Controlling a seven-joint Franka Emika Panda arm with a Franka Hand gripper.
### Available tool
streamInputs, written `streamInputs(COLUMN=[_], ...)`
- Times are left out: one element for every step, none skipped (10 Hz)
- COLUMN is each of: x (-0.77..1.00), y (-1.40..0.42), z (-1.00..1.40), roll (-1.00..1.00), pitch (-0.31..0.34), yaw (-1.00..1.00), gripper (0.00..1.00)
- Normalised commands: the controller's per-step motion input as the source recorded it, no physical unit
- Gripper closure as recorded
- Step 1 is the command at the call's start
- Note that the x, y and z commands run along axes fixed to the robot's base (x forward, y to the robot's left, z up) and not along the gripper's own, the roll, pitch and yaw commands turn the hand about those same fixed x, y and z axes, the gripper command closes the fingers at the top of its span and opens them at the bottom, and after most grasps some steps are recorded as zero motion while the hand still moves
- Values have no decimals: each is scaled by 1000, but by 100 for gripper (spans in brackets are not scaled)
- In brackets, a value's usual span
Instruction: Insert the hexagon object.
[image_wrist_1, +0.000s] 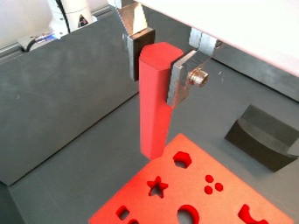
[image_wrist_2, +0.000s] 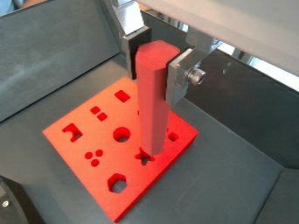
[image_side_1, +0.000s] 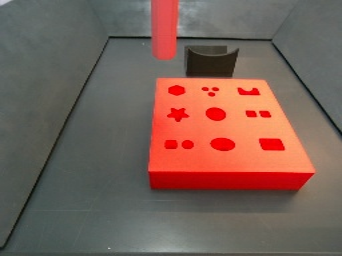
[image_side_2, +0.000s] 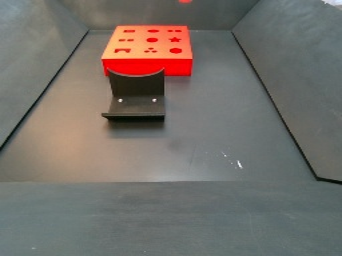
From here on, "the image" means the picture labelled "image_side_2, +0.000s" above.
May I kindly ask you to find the red shape sorter box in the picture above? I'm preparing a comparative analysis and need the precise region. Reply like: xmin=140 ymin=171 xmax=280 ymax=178
xmin=101 ymin=25 xmax=192 ymax=76

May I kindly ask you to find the black curved holder bracket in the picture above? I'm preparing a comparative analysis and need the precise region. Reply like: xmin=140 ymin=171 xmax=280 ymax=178
xmin=101 ymin=69 xmax=165 ymax=120

